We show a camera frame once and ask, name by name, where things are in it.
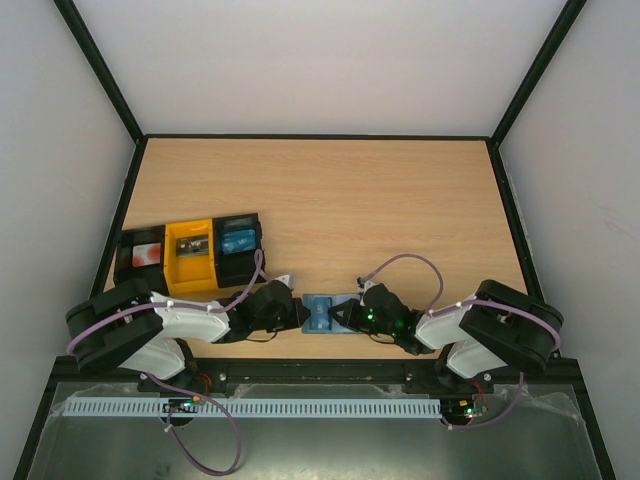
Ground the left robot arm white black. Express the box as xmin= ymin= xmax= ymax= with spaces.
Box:
xmin=65 ymin=275 xmax=311 ymax=380

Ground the black tray left compartment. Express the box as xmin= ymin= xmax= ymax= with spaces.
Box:
xmin=113 ymin=225 xmax=168 ymax=295

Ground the yellow tray middle compartment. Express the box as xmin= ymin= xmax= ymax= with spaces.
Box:
xmin=163 ymin=218 xmax=218 ymax=297

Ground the teal leather card holder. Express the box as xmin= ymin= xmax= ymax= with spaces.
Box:
xmin=301 ymin=294 xmax=358 ymax=335

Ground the black aluminium frame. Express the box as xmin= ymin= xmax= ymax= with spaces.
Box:
xmin=13 ymin=1 xmax=615 ymax=479

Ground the light blue slotted cable duct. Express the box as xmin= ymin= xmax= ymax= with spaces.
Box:
xmin=59 ymin=397 xmax=442 ymax=419

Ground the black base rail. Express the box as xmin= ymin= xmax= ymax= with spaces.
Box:
xmin=47 ymin=356 xmax=586 ymax=397

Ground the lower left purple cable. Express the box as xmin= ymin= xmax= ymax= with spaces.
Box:
xmin=144 ymin=374 xmax=246 ymax=476

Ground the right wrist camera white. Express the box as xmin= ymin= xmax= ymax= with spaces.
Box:
xmin=356 ymin=273 xmax=377 ymax=294

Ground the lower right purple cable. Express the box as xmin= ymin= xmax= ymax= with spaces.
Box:
xmin=442 ymin=369 xmax=523 ymax=433

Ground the red white card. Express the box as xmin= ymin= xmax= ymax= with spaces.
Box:
xmin=131 ymin=242 xmax=162 ymax=268

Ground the blue card in tray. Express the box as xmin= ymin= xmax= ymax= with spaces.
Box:
xmin=221 ymin=229 xmax=257 ymax=255

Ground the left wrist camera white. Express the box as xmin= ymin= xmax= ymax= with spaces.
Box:
xmin=276 ymin=272 xmax=296 ymax=291

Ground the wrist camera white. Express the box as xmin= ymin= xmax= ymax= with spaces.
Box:
xmin=356 ymin=273 xmax=377 ymax=294
xmin=276 ymin=272 xmax=296 ymax=291

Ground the black tray right compartment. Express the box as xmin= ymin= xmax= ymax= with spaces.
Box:
xmin=212 ymin=213 xmax=262 ymax=288

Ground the black VIP card in tray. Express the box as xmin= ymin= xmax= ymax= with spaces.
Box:
xmin=176 ymin=234 xmax=209 ymax=258

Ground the blue VIP card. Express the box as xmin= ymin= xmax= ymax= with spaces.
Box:
xmin=302 ymin=294 xmax=332 ymax=334

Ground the black tray compartment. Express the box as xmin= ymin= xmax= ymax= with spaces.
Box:
xmin=113 ymin=225 xmax=168 ymax=295
xmin=212 ymin=213 xmax=262 ymax=288

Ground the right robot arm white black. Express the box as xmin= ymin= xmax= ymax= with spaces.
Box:
xmin=328 ymin=279 xmax=564 ymax=392

